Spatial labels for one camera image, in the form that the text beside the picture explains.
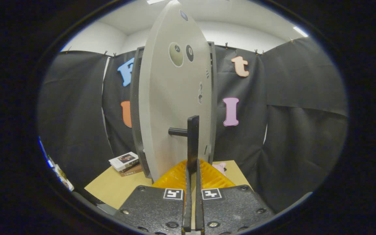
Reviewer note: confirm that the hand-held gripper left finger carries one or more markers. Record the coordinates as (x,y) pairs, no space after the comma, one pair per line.
(188,202)

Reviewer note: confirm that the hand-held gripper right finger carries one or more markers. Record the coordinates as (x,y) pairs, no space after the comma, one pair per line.
(199,202)

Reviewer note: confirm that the grey shoe cabinet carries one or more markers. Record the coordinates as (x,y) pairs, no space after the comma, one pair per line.
(134,98)

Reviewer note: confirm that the pink and green plush toy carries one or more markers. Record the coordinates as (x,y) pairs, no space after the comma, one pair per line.
(220,167)

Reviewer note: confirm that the brown book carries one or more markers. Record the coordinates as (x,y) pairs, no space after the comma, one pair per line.
(132,171)

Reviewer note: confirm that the white book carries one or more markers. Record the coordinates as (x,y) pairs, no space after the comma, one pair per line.
(124,160)

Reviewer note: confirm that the black backdrop cloth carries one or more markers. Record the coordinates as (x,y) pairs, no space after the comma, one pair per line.
(289,130)

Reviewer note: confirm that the blue and white clutter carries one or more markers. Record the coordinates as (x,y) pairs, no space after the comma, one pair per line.
(60,174)

